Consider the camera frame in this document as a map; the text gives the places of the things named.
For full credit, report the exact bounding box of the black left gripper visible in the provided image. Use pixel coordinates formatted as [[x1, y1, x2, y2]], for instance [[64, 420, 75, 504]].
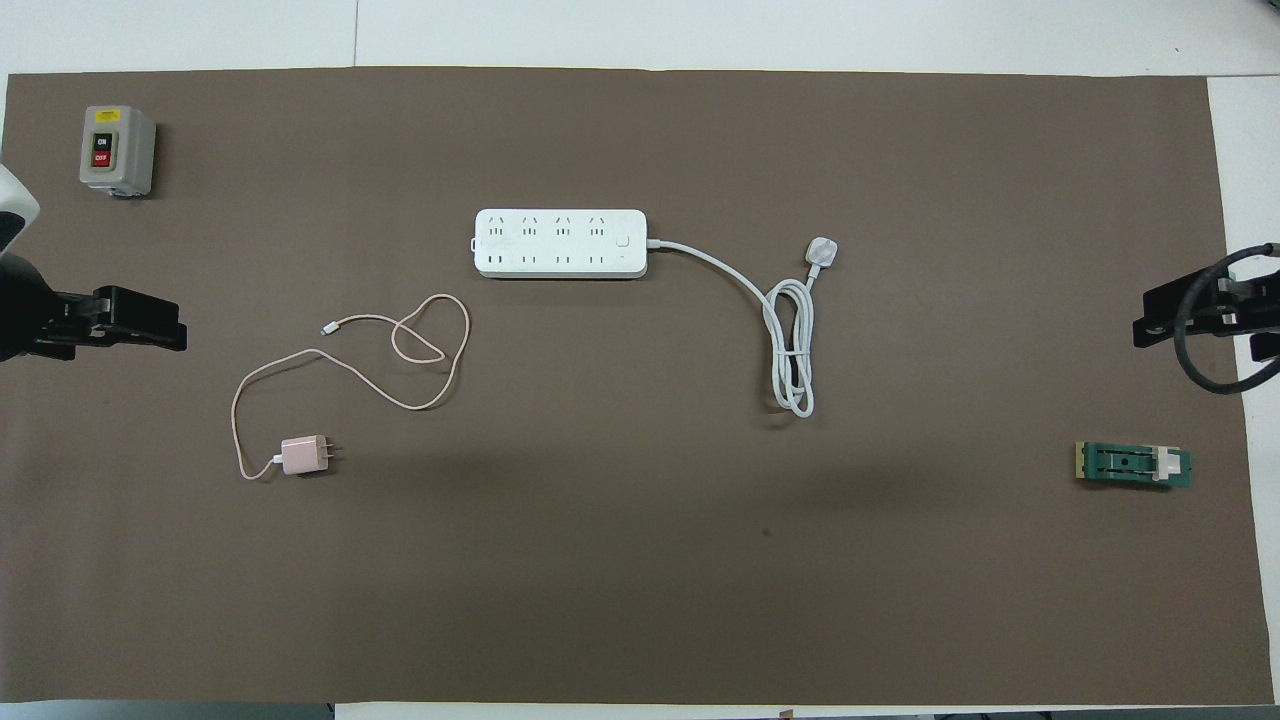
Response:
[[0, 255, 189, 363]]

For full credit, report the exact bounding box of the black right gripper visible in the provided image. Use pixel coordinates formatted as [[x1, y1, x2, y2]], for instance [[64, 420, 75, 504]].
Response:
[[1132, 262, 1280, 363]]

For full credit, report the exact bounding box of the pink charger adapter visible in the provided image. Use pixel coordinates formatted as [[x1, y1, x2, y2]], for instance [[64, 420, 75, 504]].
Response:
[[279, 434, 344, 477]]

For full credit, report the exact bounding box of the pink charging cable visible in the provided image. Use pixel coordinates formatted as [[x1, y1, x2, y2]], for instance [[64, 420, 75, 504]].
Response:
[[231, 293, 471, 483]]

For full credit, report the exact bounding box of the white power strip with cord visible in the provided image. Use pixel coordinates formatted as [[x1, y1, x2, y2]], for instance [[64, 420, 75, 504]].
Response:
[[473, 207, 839, 419]]

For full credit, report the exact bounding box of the green circuit board fixture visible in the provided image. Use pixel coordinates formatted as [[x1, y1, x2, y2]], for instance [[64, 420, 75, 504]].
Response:
[[1075, 441, 1194, 491]]

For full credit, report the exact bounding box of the brown paper mat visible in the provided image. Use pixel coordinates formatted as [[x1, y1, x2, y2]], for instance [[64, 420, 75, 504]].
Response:
[[0, 67, 1259, 706]]

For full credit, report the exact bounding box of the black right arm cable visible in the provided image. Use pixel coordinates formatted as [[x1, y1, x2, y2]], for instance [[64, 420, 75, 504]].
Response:
[[1172, 243, 1280, 396]]

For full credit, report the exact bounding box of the grey on-off switch box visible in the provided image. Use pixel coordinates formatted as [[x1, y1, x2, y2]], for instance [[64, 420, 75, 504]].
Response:
[[79, 105, 157, 198]]

